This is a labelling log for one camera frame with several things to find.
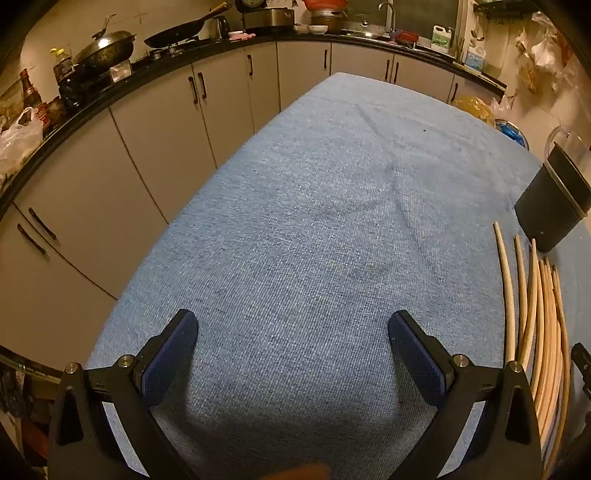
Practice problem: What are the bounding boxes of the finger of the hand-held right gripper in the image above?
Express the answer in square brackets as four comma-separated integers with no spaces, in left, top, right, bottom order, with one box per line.
[571,344,591,402]

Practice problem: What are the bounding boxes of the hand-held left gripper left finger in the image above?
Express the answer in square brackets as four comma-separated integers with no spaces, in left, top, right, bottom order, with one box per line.
[48,309,199,480]

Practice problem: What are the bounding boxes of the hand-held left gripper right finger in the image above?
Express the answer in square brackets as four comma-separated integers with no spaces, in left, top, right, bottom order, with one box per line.
[388,310,542,480]

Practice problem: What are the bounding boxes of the bunch of wooden chopsticks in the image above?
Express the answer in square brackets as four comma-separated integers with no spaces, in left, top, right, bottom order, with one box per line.
[493,222,573,480]

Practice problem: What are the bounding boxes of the black utensil holder cup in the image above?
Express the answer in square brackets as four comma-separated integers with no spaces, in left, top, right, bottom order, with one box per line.
[514,142,591,252]

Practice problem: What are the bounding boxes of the blue table cloth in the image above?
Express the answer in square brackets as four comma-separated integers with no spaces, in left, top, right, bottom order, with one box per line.
[85,71,591,480]

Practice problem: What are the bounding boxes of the grey kitchen base cabinets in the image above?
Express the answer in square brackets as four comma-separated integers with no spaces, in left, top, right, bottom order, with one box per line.
[0,41,509,365]

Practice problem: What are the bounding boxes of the clear glass mug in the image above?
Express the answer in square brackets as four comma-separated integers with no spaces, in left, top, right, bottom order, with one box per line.
[544,124,591,160]

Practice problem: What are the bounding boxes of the black kitchen countertop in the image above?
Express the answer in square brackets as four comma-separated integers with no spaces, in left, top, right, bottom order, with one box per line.
[0,28,509,213]

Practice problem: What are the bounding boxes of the blue plastic bag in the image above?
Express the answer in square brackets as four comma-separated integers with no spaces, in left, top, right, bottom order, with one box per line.
[494,117,528,149]

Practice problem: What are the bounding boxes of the yellow plastic bag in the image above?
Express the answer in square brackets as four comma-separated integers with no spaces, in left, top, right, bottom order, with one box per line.
[450,95,498,127]

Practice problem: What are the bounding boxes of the white plastic shopping bag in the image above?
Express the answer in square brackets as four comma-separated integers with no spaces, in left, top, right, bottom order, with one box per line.
[0,107,44,176]

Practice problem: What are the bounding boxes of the crumpled clear plastic bag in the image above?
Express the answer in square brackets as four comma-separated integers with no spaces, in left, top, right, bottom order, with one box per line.
[488,96,514,121]

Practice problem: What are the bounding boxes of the dark glass jar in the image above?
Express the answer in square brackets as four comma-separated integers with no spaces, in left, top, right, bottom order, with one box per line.
[58,76,93,110]

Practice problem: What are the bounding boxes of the brown sauce bottle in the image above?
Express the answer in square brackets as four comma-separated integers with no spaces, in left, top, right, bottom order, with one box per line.
[18,68,49,134]

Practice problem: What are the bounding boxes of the wooden cutting board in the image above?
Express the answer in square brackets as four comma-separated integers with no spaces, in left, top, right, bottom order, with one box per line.
[451,60,485,77]

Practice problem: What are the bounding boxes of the small bag of brown goods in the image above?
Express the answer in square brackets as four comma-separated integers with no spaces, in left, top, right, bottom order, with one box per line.
[517,58,561,95]

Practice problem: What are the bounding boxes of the black gas stove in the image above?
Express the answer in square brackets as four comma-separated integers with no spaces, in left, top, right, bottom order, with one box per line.
[131,39,213,63]

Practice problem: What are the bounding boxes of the yellow-capped oil bottle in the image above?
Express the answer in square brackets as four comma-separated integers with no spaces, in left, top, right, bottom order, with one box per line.
[50,46,77,84]

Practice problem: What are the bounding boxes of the white jug blue label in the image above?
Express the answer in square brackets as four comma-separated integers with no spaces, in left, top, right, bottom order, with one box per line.
[464,37,488,72]

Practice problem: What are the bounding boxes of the wok with steel lid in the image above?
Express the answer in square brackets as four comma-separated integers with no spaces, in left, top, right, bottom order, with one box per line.
[73,16,137,70]

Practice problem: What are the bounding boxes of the black frying pan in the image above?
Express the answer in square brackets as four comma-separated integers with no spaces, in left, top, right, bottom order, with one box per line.
[144,2,234,49]

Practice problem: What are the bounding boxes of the white jug green label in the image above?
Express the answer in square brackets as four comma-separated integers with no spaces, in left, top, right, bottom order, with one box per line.
[431,25,455,51]

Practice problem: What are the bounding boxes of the clear bag of dried goods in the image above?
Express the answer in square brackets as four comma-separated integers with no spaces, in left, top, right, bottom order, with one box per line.
[531,11,583,77]

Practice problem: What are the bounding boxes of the large translucent plastic bag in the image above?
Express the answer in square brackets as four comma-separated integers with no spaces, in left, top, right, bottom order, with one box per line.
[514,25,539,61]

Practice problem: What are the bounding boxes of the glass pot lid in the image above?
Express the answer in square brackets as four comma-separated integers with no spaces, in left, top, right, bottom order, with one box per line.
[348,18,387,38]

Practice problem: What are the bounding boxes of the dark sliding window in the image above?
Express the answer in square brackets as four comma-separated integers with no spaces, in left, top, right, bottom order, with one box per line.
[392,0,465,31]

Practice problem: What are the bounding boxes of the silver rice cooker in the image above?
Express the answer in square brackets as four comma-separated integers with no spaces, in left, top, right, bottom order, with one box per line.
[235,0,296,32]

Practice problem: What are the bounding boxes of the red plastic basin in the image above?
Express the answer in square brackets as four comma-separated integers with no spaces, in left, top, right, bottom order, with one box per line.
[302,0,350,14]

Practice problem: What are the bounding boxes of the black wall hook rack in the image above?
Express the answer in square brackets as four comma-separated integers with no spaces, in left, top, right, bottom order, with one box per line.
[478,0,532,24]

